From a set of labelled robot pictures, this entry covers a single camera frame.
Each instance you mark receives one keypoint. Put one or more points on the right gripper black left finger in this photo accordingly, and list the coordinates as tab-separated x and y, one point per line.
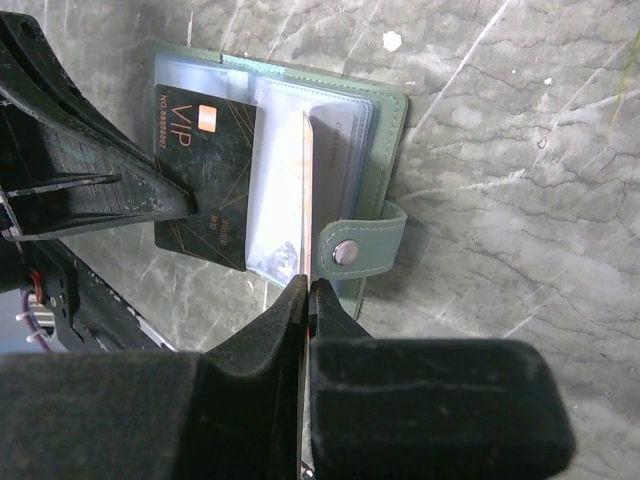
233	412

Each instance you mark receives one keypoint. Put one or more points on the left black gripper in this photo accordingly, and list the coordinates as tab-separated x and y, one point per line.
65	170

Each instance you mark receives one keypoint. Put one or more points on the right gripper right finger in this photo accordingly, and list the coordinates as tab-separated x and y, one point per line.
429	408

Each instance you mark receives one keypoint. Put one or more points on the black VIP card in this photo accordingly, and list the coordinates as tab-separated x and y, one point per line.
204	144

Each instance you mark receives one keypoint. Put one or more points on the mint green card holder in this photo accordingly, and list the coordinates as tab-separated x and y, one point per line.
289	169

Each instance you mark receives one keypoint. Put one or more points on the silver credit card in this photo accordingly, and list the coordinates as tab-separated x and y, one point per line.
341	136

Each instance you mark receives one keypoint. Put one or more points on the black base bar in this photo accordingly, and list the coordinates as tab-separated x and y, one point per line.
89	314

